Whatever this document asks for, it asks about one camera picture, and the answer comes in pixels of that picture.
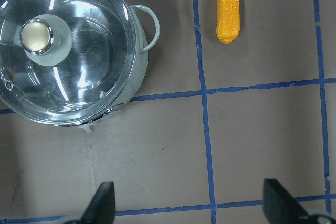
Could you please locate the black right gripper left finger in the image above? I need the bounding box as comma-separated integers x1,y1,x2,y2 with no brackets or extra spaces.
81,182,116,223

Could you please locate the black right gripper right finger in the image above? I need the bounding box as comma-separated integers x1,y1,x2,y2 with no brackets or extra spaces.
262,179,310,224

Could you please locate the glass pot lid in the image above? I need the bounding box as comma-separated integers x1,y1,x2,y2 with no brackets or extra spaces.
1,0,138,126

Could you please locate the yellow toy corn cob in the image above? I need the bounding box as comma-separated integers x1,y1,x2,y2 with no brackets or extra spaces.
216,0,240,44

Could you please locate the pale green electric pot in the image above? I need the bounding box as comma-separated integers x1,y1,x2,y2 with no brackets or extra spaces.
0,3,161,133

